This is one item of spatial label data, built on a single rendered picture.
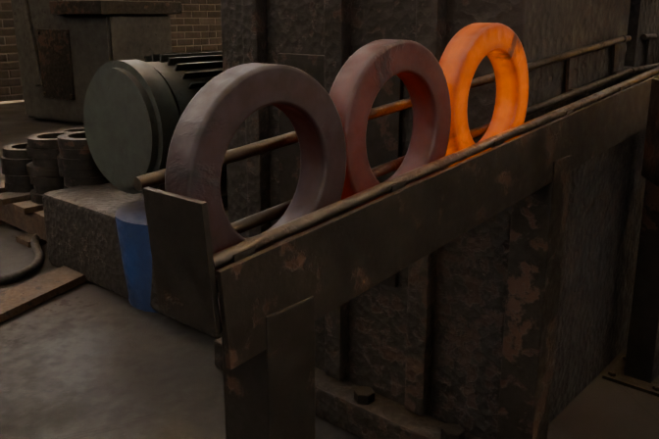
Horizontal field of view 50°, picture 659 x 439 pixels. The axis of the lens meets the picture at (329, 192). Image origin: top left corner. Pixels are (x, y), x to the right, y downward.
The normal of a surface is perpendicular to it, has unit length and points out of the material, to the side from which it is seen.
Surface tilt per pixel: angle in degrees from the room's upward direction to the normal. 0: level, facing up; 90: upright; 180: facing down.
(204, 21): 90
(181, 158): 74
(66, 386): 0
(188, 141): 66
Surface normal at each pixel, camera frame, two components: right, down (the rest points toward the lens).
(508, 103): -0.66, 0.04
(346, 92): -0.58, -0.33
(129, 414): 0.00, -0.97
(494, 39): 0.75, 0.17
